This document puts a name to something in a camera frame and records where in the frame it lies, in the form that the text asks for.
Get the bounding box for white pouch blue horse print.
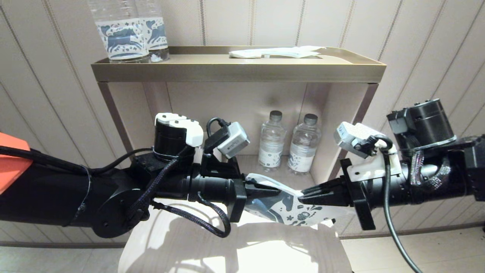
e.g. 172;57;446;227
244;173;358;227

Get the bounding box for small capped water bottle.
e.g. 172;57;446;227
259;110;287;173
287;114;323;176

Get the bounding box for beige wooden shelf unit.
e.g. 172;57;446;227
91;45;387;273

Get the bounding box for white packet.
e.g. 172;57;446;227
261;46;327;59

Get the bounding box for large horse-label water bottle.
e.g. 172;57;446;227
137;0;171;62
89;0;152;63

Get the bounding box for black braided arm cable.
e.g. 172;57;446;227
127;146;194;220
152;191;232;238

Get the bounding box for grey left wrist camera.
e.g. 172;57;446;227
200;118;250;179

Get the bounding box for silver-flecked braided arm cable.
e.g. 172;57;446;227
409;150;451;191

